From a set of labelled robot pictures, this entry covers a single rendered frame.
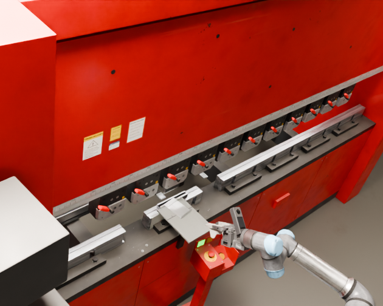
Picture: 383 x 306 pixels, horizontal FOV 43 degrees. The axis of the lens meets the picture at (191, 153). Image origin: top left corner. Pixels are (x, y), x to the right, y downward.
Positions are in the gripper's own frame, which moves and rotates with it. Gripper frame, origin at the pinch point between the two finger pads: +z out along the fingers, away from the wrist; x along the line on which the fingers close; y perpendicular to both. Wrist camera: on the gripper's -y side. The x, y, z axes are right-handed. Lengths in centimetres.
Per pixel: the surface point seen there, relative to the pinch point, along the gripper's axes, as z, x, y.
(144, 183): 36.6, -9.8, -12.4
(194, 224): 36.5, 25.2, 11.1
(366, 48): 12, 148, -99
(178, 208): 48, 24, 4
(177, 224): 41.3, 17.4, 11.0
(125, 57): 0, -52, -65
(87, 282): 52, -29, 37
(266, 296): 62, 130, 80
